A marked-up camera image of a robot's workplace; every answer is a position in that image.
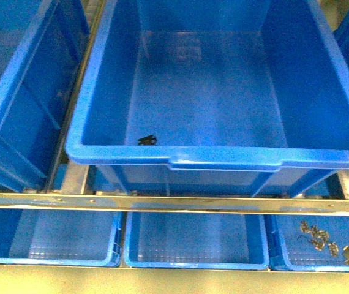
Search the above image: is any left large blue bin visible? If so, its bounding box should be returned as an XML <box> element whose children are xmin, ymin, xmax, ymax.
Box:
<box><xmin>0</xmin><ymin>1</ymin><xmax>90</xmax><ymax>192</ymax></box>

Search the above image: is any steel front rail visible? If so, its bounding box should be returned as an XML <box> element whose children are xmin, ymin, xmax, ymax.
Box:
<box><xmin>0</xmin><ymin>193</ymin><xmax>349</xmax><ymax>216</ymax></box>

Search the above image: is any middle large blue bin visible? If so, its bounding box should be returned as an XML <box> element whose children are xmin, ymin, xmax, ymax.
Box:
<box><xmin>65</xmin><ymin>1</ymin><xmax>349</xmax><ymax>197</ymax></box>

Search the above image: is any small black clip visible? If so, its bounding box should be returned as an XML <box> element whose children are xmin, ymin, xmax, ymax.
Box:
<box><xmin>138</xmin><ymin>135</ymin><xmax>157</xmax><ymax>146</ymax></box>

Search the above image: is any lower blue tray middle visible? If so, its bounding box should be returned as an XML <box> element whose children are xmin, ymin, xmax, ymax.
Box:
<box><xmin>124</xmin><ymin>213</ymin><xmax>269</xmax><ymax>271</ymax></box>

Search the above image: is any pile of metal clips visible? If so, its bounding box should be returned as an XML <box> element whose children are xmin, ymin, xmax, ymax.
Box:
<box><xmin>298</xmin><ymin>220</ymin><xmax>349</xmax><ymax>265</ymax></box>

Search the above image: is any lower blue tray with clips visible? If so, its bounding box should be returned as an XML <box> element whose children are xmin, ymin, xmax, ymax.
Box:
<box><xmin>265</xmin><ymin>215</ymin><xmax>349</xmax><ymax>272</ymax></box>

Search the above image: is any lower blue tray left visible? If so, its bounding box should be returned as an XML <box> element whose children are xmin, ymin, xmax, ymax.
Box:
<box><xmin>0</xmin><ymin>209</ymin><xmax>122</xmax><ymax>267</ymax></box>

